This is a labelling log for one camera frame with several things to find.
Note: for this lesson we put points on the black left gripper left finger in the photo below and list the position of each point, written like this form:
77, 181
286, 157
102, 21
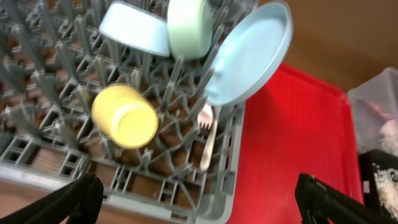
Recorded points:
78, 202

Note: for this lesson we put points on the grey dishwasher rack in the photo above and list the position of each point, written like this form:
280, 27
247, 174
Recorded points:
54, 61

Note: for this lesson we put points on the white rice pile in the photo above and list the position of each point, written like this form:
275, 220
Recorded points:
386, 184

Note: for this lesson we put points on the red plastic tray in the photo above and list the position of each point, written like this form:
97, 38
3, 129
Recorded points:
294, 124

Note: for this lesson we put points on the white crumpled tissue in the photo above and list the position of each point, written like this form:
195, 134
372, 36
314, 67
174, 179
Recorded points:
388, 134

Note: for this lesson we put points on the black waste tray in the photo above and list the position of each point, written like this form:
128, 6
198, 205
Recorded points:
366, 161

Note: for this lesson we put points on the yellow plastic cup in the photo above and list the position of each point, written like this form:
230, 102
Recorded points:
124, 115

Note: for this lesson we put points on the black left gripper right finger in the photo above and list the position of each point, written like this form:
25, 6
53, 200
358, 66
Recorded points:
319, 203

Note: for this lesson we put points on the white plastic fork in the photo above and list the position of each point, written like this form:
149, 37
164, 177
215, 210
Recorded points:
205, 117

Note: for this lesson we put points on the light blue small bowl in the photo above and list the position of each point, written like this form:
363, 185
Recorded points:
136, 28

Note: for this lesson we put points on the light blue plate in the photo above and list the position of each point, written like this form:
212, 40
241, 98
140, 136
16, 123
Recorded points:
250, 54

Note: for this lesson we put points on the white plastic spoon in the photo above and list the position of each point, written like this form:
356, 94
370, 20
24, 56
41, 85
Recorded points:
208, 150

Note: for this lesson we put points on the green bowl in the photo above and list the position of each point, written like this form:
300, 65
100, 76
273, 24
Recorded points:
190, 25

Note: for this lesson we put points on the clear plastic bin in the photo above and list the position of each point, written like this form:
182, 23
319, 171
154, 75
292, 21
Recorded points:
373, 104

